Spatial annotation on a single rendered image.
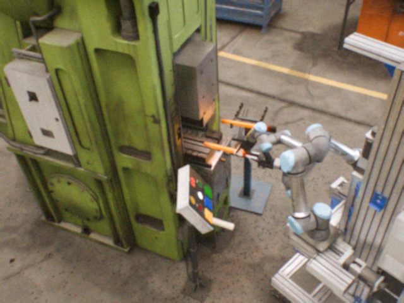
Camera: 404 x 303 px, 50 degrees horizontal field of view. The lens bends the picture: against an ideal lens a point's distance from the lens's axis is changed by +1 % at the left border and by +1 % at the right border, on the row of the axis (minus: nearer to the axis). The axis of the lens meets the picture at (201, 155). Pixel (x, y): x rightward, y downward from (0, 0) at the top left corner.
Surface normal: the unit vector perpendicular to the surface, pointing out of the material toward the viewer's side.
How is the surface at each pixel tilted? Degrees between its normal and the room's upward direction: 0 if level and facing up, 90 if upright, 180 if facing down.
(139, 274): 0
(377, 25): 90
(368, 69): 0
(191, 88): 90
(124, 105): 89
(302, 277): 0
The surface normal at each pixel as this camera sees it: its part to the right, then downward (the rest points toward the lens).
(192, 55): -0.05, -0.73
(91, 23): -0.41, 0.62
